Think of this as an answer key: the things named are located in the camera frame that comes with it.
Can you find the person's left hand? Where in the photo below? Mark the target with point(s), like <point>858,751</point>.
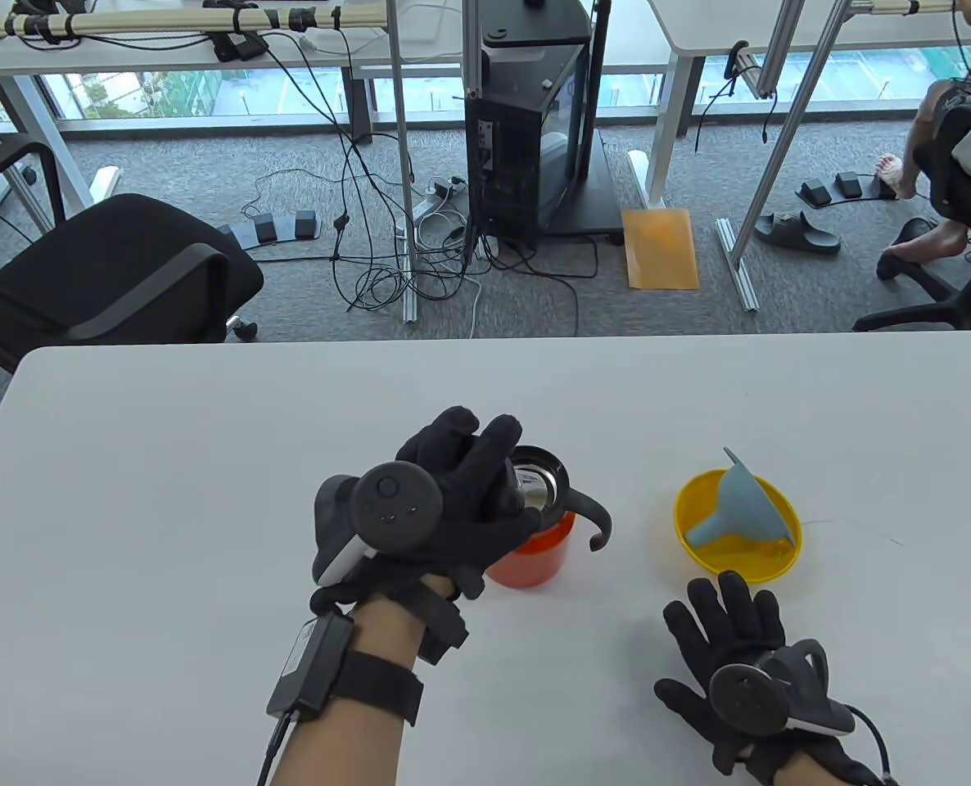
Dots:
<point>473,508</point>

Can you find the person's right hand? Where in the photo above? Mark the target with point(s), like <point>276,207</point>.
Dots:
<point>739,630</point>

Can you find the red hot water kettle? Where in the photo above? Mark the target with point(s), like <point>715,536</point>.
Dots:
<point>539,561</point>

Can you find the yellow plastic bowl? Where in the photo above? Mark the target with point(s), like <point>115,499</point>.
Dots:
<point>698,508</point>

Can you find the blue-grey plastic funnel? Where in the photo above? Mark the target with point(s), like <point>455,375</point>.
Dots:
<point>743,499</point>

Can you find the person's left forearm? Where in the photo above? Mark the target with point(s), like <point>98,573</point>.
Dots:
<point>346,753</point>

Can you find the black handheld controller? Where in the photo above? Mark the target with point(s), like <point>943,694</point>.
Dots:
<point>747,696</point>
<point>391,508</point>

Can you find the black sensor box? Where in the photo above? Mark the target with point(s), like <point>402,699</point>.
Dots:
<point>313,663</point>

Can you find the white power strip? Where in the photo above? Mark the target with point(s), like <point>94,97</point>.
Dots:
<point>432,198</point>

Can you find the black pole stand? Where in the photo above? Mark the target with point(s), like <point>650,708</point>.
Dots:
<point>600,188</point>

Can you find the black foot pedal set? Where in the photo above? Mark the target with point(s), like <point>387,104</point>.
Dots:
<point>846,184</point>
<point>266,228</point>

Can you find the black computer tower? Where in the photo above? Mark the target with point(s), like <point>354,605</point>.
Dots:
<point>510,147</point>

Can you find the black office chair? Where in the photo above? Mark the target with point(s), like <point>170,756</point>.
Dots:
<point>109,262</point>
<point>944,307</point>

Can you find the black slipper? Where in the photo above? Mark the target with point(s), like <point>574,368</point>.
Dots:
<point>797,233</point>

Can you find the black power adapter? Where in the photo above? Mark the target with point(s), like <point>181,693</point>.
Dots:
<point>236,47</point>

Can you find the white desk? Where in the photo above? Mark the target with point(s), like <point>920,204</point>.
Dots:
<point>698,24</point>
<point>125,56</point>

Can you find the aluminium frame post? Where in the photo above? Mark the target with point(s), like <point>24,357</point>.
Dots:
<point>471,49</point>
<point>402,164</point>
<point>788,123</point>

